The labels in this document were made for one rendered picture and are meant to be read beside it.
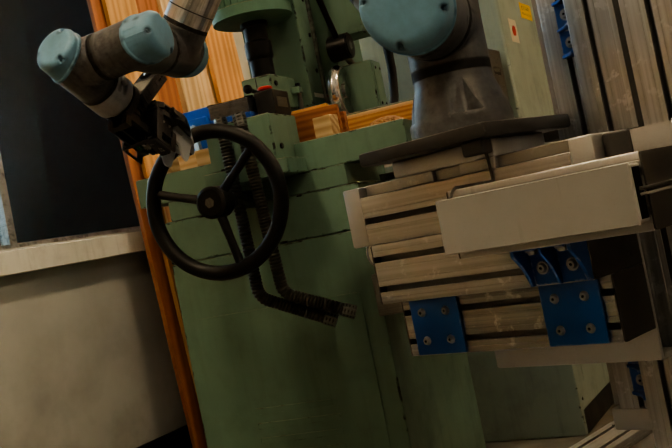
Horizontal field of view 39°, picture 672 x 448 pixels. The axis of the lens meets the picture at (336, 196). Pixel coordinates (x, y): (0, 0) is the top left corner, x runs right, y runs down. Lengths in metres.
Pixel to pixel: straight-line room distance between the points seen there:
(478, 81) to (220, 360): 0.91
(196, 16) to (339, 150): 0.47
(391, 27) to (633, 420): 0.72
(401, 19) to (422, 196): 0.28
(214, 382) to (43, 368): 1.35
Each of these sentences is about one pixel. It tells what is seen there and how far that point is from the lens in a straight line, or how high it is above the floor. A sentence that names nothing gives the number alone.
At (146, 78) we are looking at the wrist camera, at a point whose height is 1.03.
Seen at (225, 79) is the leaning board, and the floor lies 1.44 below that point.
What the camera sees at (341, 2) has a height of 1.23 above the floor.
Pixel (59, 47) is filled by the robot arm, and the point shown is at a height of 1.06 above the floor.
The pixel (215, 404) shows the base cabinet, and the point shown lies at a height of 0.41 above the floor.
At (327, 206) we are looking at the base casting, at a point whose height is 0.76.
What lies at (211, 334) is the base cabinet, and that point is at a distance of 2.00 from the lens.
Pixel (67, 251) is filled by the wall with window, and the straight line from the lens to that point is 3.33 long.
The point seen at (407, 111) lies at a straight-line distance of 1.97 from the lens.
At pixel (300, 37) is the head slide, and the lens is 2.17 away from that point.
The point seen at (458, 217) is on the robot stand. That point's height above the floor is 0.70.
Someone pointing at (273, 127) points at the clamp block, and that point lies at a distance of 1.82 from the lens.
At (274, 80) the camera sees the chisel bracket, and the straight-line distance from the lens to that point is 2.06.
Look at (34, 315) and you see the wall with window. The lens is 3.28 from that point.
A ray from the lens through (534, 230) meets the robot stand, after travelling 1.13.
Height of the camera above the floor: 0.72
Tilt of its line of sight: 2 degrees up
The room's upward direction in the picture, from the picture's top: 11 degrees counter-clockwise
